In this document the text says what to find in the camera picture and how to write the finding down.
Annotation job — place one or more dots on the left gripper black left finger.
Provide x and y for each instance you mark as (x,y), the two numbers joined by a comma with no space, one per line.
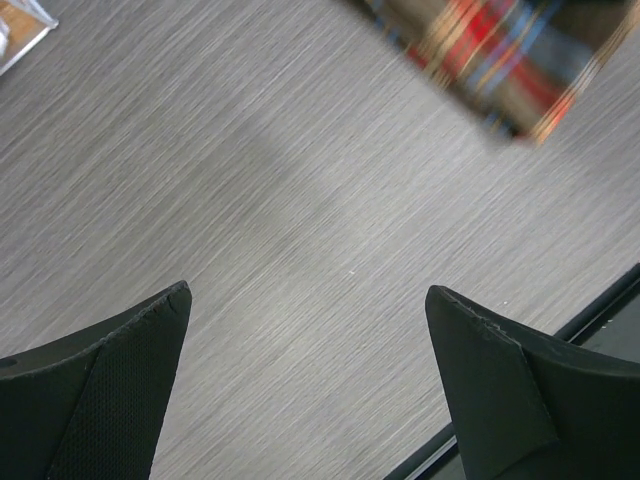
(91,405)

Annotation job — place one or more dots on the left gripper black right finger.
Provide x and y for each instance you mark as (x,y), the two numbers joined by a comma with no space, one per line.
(526,405)

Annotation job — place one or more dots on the plaid flannel long sleeve shirt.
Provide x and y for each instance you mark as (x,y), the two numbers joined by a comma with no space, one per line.
(519,65)

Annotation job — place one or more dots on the white wire wooden shelf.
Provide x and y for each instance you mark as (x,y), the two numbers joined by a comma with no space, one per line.
(24,23)

